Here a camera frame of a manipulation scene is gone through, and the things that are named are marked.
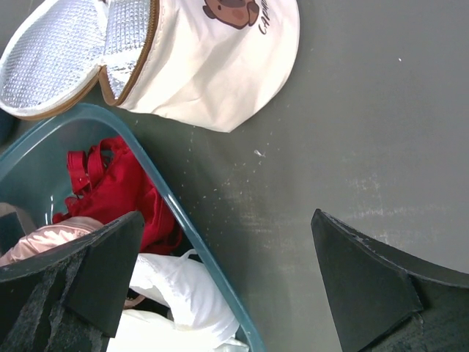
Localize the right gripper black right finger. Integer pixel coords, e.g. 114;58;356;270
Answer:
311;209;468;351

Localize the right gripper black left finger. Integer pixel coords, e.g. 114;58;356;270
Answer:
1;212;144;351

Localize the pink bra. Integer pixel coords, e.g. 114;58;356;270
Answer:
1;216;103;266

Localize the red bra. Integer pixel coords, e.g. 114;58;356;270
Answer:
52;136;182;255

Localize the white bra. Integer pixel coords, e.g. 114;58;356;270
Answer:
107;249;250;351

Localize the white insulated lunch bag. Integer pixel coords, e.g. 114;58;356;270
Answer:
1;1;300;132

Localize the teal plastic basin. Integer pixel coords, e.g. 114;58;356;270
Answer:
1;103;266;351

